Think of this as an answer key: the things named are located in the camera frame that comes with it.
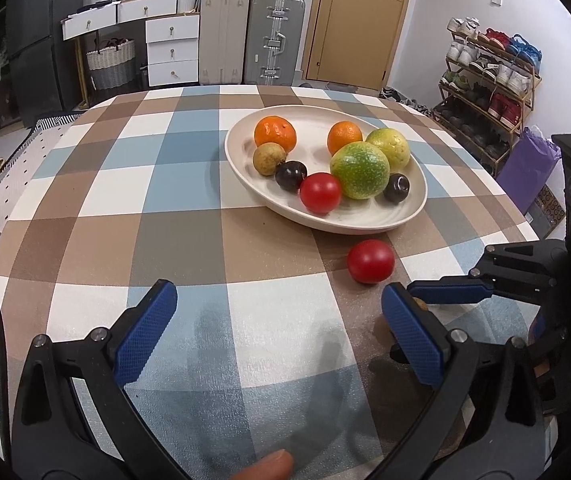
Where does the black refrigerator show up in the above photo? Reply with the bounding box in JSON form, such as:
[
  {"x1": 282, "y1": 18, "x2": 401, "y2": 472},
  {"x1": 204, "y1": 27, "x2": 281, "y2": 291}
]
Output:
[{"x1": 0, "y1": 0, "x2": 84, "y2": 128}]

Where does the person's left thumb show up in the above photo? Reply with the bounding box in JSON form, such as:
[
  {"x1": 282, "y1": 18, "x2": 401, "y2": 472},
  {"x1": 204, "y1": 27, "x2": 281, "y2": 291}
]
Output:
[{"x1": 231, "y1": 448, "x2": 294, "y2": 480}]

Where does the brown round fruit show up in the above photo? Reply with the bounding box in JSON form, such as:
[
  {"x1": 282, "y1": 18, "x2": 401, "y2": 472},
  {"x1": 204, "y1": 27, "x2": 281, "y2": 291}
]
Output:
[{"x1": 253, "y1": 142, "x2": 287, "y2": 177}]

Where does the green-yellow citrus fruit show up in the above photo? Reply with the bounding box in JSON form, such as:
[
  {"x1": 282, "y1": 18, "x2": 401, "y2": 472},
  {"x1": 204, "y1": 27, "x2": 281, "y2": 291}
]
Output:
[{"x1": 330, "y1": 141, "x2": 391, "y2": 200}]

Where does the dark plum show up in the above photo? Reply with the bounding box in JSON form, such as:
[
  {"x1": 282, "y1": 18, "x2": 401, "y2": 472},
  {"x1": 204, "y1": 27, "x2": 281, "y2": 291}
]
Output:
[
  {"x1": 383, "y1": 174, "x2": 410, "y2": 205},
  {"x1": 275, "y1": 160, "x2": 307, "y2": 193}
]

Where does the purple bag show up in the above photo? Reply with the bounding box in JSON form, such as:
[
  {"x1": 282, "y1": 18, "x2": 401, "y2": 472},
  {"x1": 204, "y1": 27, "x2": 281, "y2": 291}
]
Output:
[{"x1": 497, "y1": 126, "x2": 561, "y2": 214}]

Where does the red tomato on table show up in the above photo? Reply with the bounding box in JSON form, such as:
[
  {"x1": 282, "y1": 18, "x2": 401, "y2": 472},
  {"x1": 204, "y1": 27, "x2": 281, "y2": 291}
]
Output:
[{"x1": 346, "y1": 240, "x2": 396, "y2": 285}]

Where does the checkered tablecloth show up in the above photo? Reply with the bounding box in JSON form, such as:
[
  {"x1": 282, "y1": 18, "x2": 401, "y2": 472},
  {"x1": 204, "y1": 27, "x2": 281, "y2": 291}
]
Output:
[{"x1": 0, "y1": 86, "x2": 534, "y2": 479}]

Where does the beige suitcase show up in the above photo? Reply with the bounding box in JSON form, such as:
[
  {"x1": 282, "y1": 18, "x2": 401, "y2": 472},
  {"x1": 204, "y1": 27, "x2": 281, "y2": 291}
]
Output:
[{"x1": 199, "y1": 0, "x2": 250, "y2": 86}]

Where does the woven laundry basket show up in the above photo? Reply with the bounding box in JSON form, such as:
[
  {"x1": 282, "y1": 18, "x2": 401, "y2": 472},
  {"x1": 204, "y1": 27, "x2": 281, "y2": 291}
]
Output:
[{"x1": 86, "y1": 38, "x2": 137, "y2": 90}]

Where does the red tomato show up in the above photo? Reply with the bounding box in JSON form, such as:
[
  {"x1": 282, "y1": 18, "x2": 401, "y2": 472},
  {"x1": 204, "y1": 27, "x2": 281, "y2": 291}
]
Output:
[
  {"x1": 299, "y1": 172, "x2": 342, "y2": 214},
  {"x1": 346, "y1": 240, "x2": 396, "y2": 285}
]

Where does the brown pear with stem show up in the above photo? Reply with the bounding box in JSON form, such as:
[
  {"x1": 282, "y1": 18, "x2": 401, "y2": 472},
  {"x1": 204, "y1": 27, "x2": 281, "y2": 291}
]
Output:
[{"x1": 372, "y1": 315, "x2": 395, "y2": 348}]

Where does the silver aluminium suitcase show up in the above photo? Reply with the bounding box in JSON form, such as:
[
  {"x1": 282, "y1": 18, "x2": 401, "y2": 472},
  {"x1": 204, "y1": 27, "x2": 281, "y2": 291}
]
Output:
[{"x1": 243, "y1": 0, "x2": 305, "y2": 86}]

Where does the smaller orange mandarin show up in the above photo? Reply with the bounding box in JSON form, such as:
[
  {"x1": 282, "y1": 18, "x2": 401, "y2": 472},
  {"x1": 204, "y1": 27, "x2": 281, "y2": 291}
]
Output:
[{"x1": 327, "y1": 120, "x2": 363, "y2": 155}]

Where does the yellow lemon-like fruit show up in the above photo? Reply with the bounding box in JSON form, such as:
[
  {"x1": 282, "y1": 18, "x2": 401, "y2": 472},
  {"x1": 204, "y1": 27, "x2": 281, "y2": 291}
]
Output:
[{"x1": 366, "y1": 128, "x2": 411, "y2": 174}]

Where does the large orange mandarin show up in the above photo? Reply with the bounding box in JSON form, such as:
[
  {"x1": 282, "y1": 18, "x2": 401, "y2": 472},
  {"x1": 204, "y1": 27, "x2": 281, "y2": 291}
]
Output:
[{"x1": 253, "y1": 115, "x2": 297, "y2": 153}]

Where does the wooden door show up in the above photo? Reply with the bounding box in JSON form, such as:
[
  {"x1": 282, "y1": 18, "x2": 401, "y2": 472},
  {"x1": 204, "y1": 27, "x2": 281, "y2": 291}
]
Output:
[{"x1": 302, "y1": 0, "x2": 409, "y2": 91}]

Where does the white drawer cabinet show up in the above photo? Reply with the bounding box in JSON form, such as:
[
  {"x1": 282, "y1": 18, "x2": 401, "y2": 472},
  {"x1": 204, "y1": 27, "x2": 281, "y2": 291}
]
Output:
[{"x1": 61, "y1": 0, "x2": 200, "y2": 87}]

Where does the cream round plate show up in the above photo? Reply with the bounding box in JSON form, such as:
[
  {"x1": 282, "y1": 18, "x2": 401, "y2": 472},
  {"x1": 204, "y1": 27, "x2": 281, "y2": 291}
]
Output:
[{"x1": 224, "y1": 105, "x2": 427, "y2": 235}]

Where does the wooden shoe rack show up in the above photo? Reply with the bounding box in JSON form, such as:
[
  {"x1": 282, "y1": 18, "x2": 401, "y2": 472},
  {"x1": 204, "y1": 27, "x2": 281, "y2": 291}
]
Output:
[{"x1": 432, "y1": 18, "x2": 543, "y2": 177}]

